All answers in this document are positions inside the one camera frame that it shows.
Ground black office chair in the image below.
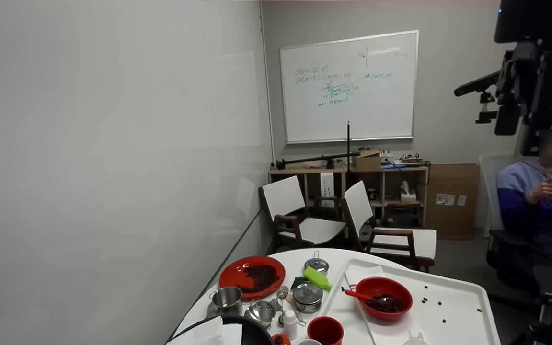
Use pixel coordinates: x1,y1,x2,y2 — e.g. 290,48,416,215
483,228,552,345

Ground whiteboard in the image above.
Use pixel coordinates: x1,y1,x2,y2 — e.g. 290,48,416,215
278,29,422,146

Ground small white bottle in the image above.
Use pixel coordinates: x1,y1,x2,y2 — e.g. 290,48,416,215
278,309,301,341

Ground black frying pan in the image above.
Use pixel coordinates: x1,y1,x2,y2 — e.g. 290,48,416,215
165,313,274,345

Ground seated person in blue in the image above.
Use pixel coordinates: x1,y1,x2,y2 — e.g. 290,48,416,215
495,125,552,305

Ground red plate with dark food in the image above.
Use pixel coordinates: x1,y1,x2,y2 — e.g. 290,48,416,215
217,255,288,303

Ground red spoon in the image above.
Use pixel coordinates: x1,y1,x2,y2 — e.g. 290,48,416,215
342,286,407,313

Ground white cloth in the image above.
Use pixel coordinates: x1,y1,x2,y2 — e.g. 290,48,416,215
171,318,244,345

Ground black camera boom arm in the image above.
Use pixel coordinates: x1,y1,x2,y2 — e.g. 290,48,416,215
453,67,503,127

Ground small steel bowl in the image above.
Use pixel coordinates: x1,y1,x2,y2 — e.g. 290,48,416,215
246,299,278,326

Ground wooden shelf unit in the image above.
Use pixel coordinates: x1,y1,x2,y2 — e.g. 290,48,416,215
269,163,432,230

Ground small cardboard box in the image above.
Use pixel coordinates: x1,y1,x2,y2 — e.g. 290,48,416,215
353,148,386,173

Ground red bowl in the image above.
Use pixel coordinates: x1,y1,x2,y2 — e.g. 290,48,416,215
355,276,416,326

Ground large cardboard box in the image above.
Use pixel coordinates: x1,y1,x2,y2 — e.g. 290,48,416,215
426,161,483,240

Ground clear glass jar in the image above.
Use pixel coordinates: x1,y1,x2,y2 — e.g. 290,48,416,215
290,280,326,316

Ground steel cup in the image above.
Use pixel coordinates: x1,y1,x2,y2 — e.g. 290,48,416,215
211,286,246,316

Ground black tripod pole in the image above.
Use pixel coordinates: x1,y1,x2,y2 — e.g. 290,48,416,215
274,119,363,173

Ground red cup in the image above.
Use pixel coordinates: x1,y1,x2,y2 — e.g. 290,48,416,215
305,314,347,345

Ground white serving tray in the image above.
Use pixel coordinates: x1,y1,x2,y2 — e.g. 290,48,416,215
326,257,503,345

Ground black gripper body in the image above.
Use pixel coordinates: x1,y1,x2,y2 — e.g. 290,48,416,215
493,0,552,48

